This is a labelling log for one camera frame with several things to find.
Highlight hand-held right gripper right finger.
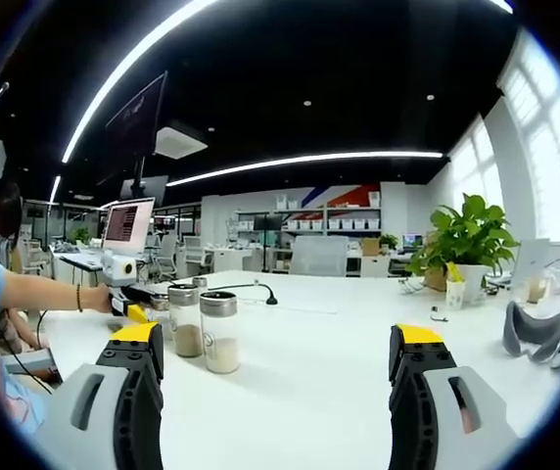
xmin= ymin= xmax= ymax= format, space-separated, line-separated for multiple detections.
xmin=388 ymin=323 xmax=522 ymax=470

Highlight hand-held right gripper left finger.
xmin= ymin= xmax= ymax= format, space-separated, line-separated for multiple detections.
xmin=39 ymin=321 xmax=166 ymax=470

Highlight tall seasoning bottle brown contents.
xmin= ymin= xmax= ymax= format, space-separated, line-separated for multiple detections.
xmin=166 ymin=284 xmax=205 ymax=358

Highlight tall seasoning bottle white contents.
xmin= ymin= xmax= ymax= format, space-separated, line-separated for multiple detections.
xmin=199 ymin=291 xmax=241 ymax=375

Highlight person's left hand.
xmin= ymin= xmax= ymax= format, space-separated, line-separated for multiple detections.
xmin=84 ymin=284 xmax=115 ymax=315

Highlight white mesh office chair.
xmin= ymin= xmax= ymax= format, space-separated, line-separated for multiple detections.
xmin=181 ymin=235 xmax=213 ymax=269

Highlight small hanging screen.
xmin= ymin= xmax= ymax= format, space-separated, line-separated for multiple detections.
xmin=119 ymin=174 xmax=170 ymax=207

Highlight white paper cup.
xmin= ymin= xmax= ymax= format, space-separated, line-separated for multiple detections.
xmin=444 ymin=260 xmax=468 ymax=311

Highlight brown cardboard carton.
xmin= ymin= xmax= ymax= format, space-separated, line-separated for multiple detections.
xmin=423 ymin=262 xmax=451 ymax=295

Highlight ceiling air vent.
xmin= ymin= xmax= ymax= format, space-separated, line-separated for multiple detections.
xmin=154 ymin=125 xmax=210 ymax=162

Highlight dark hanging screen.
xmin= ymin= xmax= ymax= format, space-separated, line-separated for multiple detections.
xmin=105 ymin=70 xmax=169 ymax=159

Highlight open cardboard box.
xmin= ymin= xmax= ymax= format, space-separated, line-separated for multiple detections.
xmin=359 ymin=236 xmax=383 ymax=258

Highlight clear cup brown contents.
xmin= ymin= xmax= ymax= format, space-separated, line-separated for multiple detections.
xmin=523 ymin=272 xmax=554 ymax=306

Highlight green plant in white pot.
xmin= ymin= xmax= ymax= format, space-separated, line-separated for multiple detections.
xmin=403 ymin=192 xmax=522 ymax=306

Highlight grey chair back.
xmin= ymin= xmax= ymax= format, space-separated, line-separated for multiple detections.
xmin=290 ymin=235 xmax=350 ymax=277

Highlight white storage shelf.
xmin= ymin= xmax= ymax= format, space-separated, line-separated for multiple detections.
xmin=232 ymin=205 xmax=384 ymax=235

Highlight row of white storage boxes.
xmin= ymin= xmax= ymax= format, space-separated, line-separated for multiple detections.
xmin=283 ymin=217 xmax=381 ymax=231

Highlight long ceiling strip light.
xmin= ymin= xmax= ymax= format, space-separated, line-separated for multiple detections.
xmin=61 ymin=0 xmax=218 ymax=165
xmin=164 ymin=151 xmax=444 ymax=188

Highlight narrow window with blinds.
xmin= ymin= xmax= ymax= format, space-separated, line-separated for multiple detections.
xmin=447 ymin=114 xmax=505 ymax=217

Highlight large window with blinds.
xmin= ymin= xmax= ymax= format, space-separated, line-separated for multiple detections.
xmin=496 ymin=27 xmax=560 ymax=245

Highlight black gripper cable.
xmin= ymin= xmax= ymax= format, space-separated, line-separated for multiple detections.
xmin=36 ymin=307 xmax=57 ymax=396

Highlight black cable with cone end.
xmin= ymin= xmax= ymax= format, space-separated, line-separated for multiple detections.
xmin=170 ymin=278 xmax=280 ymax=308

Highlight white cable bundle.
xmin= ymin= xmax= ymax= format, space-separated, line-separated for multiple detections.
xmin=398 ymin=275 xmax=427 ymax=296

